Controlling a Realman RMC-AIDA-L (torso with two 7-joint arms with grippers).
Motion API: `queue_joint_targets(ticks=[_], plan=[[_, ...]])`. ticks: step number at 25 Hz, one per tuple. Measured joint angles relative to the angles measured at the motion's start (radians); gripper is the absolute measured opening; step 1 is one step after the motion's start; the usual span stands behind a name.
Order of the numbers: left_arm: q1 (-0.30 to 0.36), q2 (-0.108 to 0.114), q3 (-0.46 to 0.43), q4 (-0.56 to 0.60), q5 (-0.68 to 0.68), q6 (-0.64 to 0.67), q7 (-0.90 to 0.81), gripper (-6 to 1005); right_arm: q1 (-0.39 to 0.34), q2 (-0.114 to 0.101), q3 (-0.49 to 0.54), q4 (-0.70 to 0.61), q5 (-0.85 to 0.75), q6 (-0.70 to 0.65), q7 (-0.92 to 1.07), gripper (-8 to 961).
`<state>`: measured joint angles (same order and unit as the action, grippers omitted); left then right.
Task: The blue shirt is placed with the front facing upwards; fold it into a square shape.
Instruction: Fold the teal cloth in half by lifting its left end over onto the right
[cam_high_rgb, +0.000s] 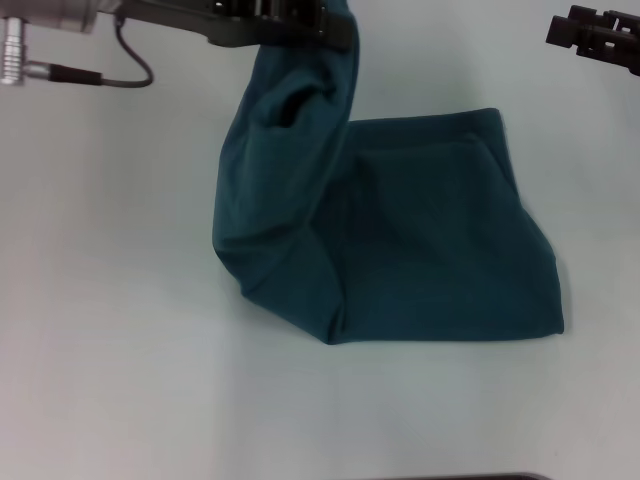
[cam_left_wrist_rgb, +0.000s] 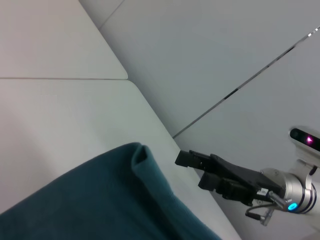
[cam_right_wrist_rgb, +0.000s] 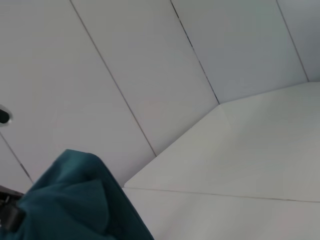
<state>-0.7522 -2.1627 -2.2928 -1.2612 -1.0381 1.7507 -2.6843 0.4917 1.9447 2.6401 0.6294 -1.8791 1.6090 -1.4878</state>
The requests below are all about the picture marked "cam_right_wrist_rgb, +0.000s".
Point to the teal T-shirt with FREE print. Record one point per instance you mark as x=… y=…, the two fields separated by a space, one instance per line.
x=75 y=200

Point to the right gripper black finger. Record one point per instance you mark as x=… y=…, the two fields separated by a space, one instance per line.
x=10 y=215

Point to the dark oval wall fixture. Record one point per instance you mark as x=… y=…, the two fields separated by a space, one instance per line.
x=4 y=116

